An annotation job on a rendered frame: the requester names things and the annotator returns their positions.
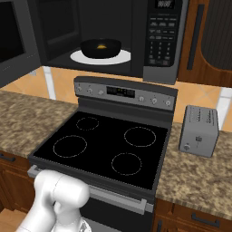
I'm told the white microwave turntable plate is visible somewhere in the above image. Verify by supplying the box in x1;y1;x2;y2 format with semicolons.
69;48;132;66

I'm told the black bowl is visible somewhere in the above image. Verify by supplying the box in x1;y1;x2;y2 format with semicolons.
79;37;122;60

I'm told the black microwave oven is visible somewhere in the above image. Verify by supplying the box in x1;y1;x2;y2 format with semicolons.
26;0;190;86

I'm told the black oven door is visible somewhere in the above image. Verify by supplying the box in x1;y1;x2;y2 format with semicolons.
79;196;155;232

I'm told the brown wooden cupboard door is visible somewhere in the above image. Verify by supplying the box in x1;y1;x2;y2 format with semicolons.
151;198;175;232

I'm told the black microwave door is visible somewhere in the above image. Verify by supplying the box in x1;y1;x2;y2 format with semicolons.
0;0;43;89

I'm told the black glass hob stove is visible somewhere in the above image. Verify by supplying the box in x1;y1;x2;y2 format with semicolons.
26;75;179;232

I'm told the silver toaster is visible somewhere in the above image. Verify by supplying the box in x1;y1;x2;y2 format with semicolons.
178;104;220;159

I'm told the brown wooden drawer front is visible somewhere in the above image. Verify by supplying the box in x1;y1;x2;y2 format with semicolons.
171;203;232;232
0;150;35;179

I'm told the silver oven door handle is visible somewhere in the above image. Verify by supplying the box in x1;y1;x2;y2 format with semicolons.
27;165;149;216

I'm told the long black cupboard handle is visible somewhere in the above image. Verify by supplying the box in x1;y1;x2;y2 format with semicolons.
186;3;206;72

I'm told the black drawer handle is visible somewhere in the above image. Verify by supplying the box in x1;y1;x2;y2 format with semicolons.
190;212;221;228
0;152;17;163

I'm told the brown wall cupboard door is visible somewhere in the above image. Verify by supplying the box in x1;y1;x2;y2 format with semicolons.
176;0;232;89

